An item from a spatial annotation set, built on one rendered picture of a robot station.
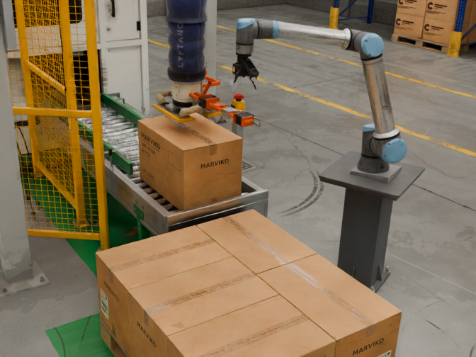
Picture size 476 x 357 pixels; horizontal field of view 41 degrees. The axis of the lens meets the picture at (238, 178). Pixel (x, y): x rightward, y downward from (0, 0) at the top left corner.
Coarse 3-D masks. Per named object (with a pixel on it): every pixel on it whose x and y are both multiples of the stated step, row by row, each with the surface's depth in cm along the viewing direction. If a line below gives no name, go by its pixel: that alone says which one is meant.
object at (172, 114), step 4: (156, 104) 386; (160, 104) 384; (164, 104) 385; (156, 108) 383; (160, 108) 379; (164, 108) 377; (168, 108) 377; (176, 108) 370; (180, 108) 370; (164, 112) 375; (168, 112) 373; (172, 112) 372; (176, 112) 370; (172, 116) 368; (176, 116) 366; (180, 116) 365; (184, 116) 365; (188, 116) 367; (192, 116) 367; (176, 120) 364; (180, 120) 362; (184, 120) 363; (188, 120) 365
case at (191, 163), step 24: (144, 120) 395; (168, 120) 396; (192, 120) 398; (144, 144) 394; (168, 144) 366; (192, 144) 359; (216, 144) 362; (240, 144) 372; (144, 168) 402; (168, 168) 372; (192, 168) 358; (216, 168) 368; (240, 168) 378; (168, 192) 379; (192, 192) 364; (216, 192) 374; (240, 192) 385
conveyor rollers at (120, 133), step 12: (108, 108) 549; (84, 120) 513; (108, 120) 515; (120, 120) 519; (108, 132) 489; (120, 132) 493; (132, 132) 490; (120, 144) 467; (132, 144) 471; (132, 156) 446; (120, 168) 431; (132, 180) 409; (156, 192) 399; (168, 204) 378
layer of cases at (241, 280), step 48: (144, 240) 339; (192, 240) 340; (240, 240) 341; (288, 240) 343; (144, 288) 297; (192, 288) 298; (240, 288) 299; (288, 288) 300; (336, 288) 302; (144, 336) 288; (192, 336) 265; (240, 336) 266; (288, 336) 267; (336, 336) 268; (384, 336) 285
